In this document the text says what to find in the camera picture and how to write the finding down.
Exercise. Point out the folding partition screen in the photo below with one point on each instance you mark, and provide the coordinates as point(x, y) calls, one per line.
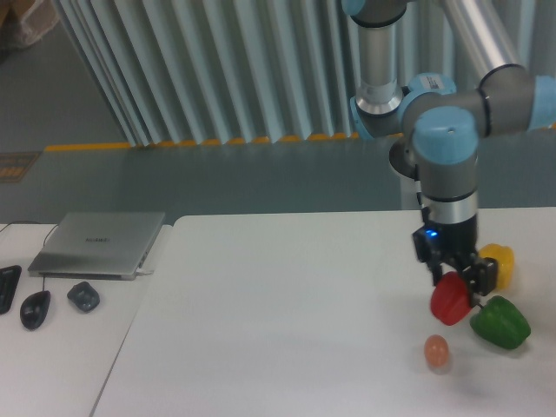
point(252, 71)

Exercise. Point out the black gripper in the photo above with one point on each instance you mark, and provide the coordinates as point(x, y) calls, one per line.
point(455, 244)

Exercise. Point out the red bell pepper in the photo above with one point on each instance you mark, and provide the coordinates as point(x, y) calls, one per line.
point(449, 301)

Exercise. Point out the small dark grey tray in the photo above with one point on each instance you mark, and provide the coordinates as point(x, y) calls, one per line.
point(84, 297)

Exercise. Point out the yellow bell pepper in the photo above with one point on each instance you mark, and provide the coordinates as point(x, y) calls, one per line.
point(504, 256)

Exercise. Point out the silver closed laptop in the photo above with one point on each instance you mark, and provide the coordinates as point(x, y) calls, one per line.
point(100, 245)

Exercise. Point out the black keyboard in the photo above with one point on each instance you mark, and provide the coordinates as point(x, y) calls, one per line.
point(9, 280)

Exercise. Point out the black computer mouse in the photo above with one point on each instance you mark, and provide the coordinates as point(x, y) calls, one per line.
point(34, 310)

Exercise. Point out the green bell pepper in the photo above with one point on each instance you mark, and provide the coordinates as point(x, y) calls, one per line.
point(501, 323)

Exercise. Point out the brown egg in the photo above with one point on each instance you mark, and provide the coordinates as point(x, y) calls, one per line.
point(436, 351)

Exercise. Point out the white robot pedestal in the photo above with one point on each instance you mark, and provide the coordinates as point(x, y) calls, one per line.
point(406, 191)

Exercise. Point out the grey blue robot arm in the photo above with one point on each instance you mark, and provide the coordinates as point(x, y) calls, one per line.
point(442, 127)

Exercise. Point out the cardboard box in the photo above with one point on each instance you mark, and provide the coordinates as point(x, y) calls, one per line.
point(24, 23)

